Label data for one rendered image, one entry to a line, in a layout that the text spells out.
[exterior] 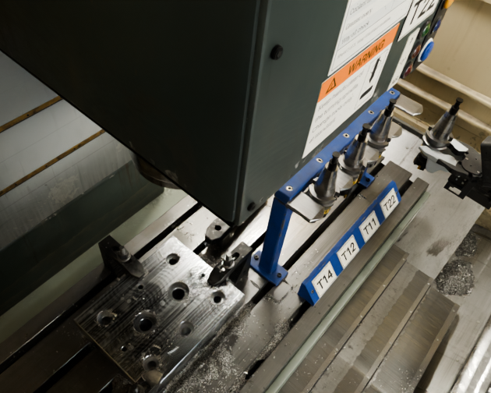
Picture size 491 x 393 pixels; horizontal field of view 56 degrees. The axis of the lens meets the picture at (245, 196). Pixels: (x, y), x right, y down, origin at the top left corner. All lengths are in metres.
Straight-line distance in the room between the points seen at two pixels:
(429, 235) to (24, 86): 1.24
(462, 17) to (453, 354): 0.96
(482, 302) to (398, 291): 0.29
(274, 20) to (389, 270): 1.23
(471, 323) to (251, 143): 1.29
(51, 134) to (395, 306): 1.03
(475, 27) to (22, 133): 1.21
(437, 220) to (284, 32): 1.35
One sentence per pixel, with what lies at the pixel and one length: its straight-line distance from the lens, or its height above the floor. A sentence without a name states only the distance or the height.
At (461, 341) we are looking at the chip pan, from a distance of 1.57.
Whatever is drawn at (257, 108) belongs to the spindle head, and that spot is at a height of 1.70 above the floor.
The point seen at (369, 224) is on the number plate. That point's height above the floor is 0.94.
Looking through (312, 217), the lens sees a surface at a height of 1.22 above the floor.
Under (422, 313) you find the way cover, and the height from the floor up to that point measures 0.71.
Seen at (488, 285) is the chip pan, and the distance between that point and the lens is 1.71.
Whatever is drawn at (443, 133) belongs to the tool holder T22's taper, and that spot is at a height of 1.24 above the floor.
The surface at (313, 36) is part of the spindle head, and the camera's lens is 0.40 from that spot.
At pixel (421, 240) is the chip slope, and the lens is 1.62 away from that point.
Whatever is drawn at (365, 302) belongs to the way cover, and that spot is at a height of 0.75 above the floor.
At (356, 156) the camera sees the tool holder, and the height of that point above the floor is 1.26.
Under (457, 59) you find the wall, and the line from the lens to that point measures 1.58.
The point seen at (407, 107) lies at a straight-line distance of 1.24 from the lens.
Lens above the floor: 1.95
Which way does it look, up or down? 52 degrees down
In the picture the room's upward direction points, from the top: 8 degrees clockwise
